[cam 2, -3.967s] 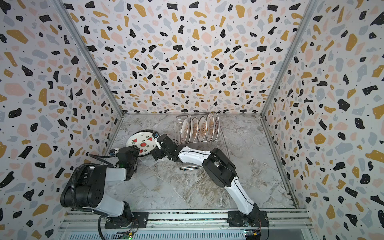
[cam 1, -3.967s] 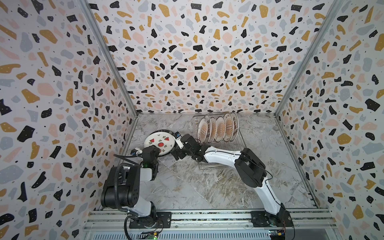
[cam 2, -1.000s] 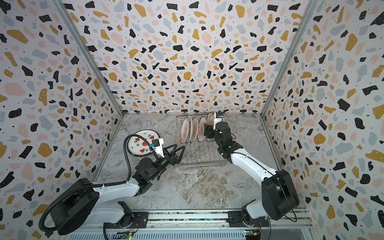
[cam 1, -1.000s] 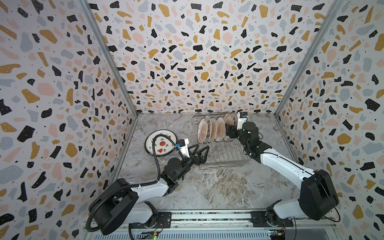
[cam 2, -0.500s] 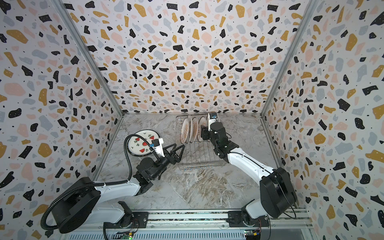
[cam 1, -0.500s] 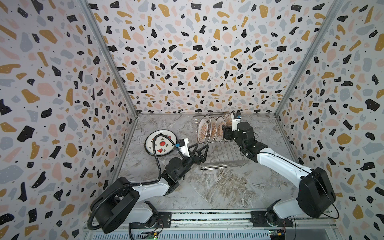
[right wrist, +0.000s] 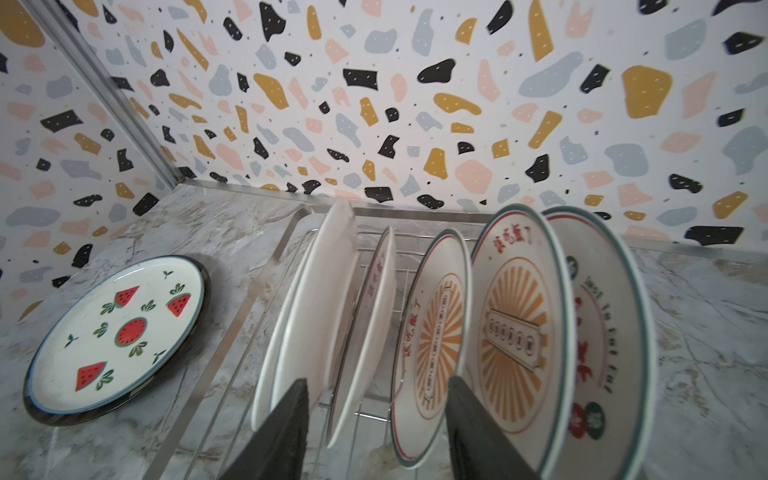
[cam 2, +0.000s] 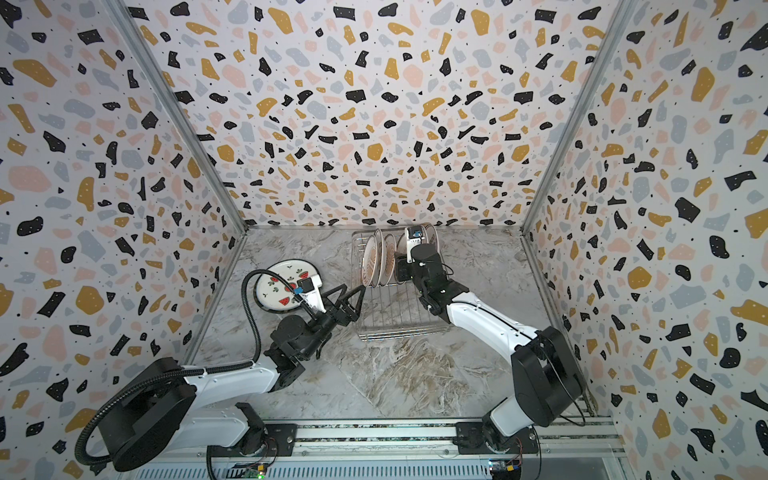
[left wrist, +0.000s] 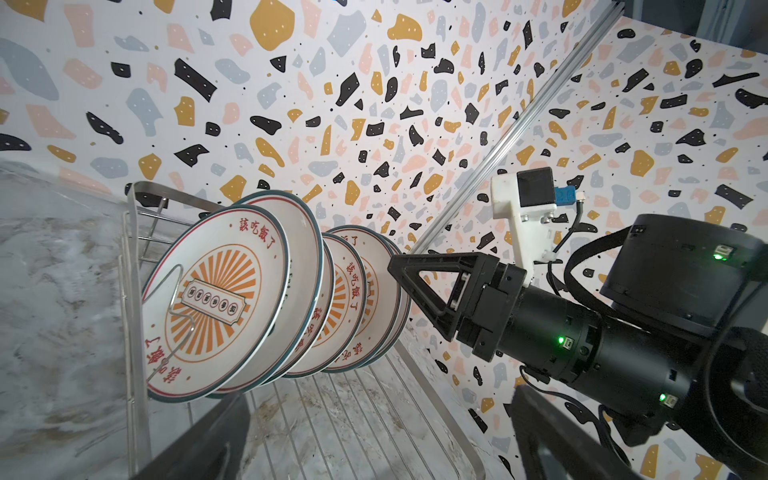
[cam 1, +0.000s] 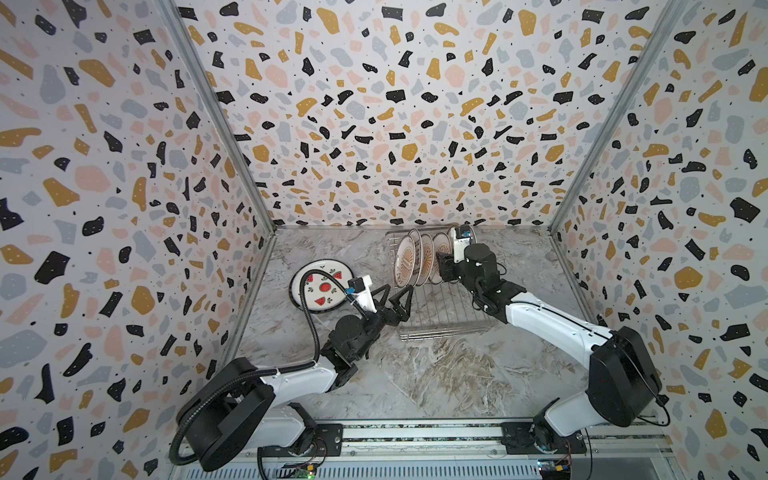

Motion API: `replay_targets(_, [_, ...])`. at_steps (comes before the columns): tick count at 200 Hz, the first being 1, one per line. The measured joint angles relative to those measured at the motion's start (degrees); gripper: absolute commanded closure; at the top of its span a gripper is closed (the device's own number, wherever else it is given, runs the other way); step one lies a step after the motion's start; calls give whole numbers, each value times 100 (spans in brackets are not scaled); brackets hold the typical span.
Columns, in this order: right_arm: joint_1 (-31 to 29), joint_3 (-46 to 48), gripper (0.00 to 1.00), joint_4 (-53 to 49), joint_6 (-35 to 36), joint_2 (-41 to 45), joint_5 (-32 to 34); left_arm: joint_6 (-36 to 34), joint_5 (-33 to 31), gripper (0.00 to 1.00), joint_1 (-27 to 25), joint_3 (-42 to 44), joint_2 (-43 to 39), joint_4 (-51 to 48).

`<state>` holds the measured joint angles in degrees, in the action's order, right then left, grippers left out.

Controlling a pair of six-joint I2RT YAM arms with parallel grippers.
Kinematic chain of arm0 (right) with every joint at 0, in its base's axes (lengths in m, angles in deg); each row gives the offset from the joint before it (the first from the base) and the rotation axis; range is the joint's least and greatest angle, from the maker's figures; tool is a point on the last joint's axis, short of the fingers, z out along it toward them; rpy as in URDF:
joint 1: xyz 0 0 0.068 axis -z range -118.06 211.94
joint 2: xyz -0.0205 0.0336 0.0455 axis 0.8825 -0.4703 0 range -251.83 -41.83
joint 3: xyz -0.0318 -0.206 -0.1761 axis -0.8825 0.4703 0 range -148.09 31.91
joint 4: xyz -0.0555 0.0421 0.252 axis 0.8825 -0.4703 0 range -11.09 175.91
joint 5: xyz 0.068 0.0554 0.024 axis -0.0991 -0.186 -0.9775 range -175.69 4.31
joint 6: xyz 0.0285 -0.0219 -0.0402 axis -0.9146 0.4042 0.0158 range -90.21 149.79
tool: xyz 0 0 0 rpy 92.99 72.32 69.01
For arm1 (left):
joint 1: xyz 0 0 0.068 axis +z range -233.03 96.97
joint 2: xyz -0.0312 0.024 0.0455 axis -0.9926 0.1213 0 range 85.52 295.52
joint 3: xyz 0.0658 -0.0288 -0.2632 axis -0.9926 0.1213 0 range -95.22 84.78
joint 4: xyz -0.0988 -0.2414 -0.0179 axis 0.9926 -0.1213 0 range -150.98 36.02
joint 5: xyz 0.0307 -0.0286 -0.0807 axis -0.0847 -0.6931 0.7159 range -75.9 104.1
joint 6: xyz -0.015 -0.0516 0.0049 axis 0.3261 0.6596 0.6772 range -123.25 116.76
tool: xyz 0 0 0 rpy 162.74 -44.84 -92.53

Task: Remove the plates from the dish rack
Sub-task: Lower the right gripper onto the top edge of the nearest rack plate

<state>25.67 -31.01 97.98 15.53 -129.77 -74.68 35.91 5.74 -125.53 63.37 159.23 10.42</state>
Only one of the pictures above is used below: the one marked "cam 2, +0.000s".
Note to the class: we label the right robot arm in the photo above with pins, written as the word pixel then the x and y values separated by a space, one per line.
pixel 545 374

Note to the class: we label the aluminium corner post right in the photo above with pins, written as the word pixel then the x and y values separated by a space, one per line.
pixel 616 26

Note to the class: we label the white plate red characters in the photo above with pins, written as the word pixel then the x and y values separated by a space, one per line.
pixel 402 269

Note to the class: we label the wire dish rack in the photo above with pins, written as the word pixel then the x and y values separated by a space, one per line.
pixel 391 311

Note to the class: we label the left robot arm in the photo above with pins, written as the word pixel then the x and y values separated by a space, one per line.
pixel 171 407

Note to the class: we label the aluminium corner post left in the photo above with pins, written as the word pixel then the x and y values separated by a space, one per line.
pixel 121 18

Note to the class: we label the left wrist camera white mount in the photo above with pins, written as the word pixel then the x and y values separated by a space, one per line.
pixel 308 295

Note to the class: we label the aluminium corner post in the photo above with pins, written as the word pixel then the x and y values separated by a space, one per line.
pixel 616 26
pixel 121 18

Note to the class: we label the orange sunburst plate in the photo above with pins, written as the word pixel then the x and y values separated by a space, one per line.
pixel 372 260

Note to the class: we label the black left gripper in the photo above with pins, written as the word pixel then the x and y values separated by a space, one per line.
pixel 343 318

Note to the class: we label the white plate red rim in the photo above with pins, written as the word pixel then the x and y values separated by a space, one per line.
pixel 389 249

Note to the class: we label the patterned plate rack rear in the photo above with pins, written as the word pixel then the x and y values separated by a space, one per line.
pixel 433 237

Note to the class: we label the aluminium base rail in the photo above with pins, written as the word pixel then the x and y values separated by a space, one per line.
pixel 452 448

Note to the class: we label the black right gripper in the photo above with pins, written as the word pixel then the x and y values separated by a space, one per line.
pixel 417 255

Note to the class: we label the watermelon pattern plate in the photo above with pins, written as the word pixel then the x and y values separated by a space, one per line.
pixel 271 295

